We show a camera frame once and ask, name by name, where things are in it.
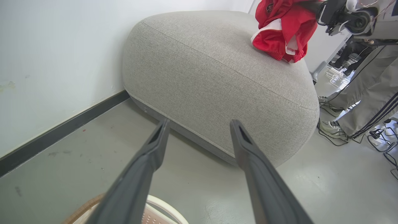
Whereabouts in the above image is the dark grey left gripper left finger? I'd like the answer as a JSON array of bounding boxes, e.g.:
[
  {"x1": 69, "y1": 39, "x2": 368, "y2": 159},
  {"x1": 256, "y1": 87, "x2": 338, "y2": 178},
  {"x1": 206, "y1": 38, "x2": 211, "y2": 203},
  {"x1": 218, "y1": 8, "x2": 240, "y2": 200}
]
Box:
[{"x1": 86, "y1": 119, "x2": 171, "y2": 224}]

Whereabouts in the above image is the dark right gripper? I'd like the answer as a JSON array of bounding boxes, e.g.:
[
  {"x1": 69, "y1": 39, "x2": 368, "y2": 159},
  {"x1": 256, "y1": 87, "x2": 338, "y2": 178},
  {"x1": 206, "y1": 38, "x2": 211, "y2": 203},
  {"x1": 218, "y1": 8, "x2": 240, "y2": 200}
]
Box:
[{"x1": 316, "y1": 0, "x2": 349, "y2": 36}]

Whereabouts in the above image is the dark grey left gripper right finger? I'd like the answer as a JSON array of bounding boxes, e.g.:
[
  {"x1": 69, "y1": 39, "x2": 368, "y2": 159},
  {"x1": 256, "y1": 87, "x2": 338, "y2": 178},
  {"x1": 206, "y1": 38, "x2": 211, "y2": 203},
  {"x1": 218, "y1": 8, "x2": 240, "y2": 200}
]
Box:
[{"x1": 230, "y1": 120, "x2": 315, "y2": 224}]

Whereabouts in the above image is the red and white garment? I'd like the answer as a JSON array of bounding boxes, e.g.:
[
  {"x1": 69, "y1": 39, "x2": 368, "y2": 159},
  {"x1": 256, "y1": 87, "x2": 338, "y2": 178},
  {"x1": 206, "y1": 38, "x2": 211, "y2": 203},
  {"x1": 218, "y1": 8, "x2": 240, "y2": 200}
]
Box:
[{"x1": 251, "y1": 0, "x2": 324, "y2": 64}]

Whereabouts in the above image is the grey fabric sofa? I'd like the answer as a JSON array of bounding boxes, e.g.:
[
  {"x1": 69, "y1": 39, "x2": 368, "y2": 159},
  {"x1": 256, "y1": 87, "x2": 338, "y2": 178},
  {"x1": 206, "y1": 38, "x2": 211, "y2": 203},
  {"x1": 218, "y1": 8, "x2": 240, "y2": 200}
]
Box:
[{"x1": 122, "y1": 10, "x2": 320, "y2": 168}]

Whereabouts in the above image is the white perforated laundry basket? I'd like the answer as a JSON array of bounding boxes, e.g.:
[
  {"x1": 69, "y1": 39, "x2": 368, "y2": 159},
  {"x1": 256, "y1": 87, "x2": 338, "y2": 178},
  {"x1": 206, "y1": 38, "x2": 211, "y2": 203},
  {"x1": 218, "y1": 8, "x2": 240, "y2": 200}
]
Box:
[{"x1": 62, "y1": 193, "x2": 189, "y2": 224}]

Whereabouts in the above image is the seated person in dark clothes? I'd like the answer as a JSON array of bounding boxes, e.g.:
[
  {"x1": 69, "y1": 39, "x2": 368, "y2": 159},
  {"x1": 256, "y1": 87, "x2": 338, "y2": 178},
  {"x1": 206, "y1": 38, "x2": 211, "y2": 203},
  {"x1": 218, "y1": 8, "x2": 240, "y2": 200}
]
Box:
[{"x1": 330, "y1": 38, "x2": 377, "y2": 77}]

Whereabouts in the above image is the person in grey track pants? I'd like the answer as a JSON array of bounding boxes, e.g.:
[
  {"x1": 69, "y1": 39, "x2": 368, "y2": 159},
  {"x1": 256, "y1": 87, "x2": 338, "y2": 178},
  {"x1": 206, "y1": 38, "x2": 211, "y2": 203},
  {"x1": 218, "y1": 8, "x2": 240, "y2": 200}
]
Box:
[{"x1": 326, "y1": 43, "x2": 398, "y2": 139}]

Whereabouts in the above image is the grey sneaker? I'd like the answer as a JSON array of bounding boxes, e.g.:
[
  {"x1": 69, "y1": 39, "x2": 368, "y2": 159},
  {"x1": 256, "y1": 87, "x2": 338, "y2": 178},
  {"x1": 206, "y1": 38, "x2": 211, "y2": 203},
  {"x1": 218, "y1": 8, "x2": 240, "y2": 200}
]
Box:
[
  {"x1": 318, "y1": 120, "x2": 349, "y2": 141},
  {"x1": 318, "y1": 96, "x2": 345, "y2": 118}
]

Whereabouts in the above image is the black power strip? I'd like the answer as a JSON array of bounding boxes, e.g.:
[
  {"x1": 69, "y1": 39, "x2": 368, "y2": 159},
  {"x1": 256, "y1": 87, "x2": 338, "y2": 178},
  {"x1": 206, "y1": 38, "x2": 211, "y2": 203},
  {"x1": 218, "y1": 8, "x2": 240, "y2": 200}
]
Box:
[{"x1": 368, "y1": 128, "x2": 386, "y2": 140}]

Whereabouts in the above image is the white floor cable bundle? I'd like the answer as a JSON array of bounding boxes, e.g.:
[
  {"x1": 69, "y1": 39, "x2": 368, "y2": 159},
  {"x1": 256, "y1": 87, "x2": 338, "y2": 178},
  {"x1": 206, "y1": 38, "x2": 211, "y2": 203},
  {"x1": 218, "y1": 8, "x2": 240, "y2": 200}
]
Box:
[{"x1": 325, "y1": 65, "x2": 351, "y2": 91}]

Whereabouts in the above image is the long black cable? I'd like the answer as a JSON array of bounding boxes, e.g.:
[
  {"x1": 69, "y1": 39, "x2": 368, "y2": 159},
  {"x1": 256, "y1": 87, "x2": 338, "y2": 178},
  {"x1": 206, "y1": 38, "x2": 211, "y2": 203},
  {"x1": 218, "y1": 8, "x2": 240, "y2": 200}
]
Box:
[{"x1": 320, "y1": 46, "x2": 387, "y2": 109}]

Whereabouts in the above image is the dark wall baseboard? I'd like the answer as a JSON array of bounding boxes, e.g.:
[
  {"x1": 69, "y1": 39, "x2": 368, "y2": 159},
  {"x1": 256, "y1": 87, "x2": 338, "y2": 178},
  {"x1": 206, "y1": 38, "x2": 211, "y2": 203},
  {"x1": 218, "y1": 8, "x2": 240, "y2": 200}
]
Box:
[{"x1": 0, "y1": 90, "x2": 131, "y2": 178}]

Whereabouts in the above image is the black floor cable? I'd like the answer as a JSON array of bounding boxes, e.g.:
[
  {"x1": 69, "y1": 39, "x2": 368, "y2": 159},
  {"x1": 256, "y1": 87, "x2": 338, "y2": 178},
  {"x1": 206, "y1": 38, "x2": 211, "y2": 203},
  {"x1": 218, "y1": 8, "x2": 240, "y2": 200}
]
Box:
[{"x1": 367, "y1": 126, "x2": 398, "y2": 181}]

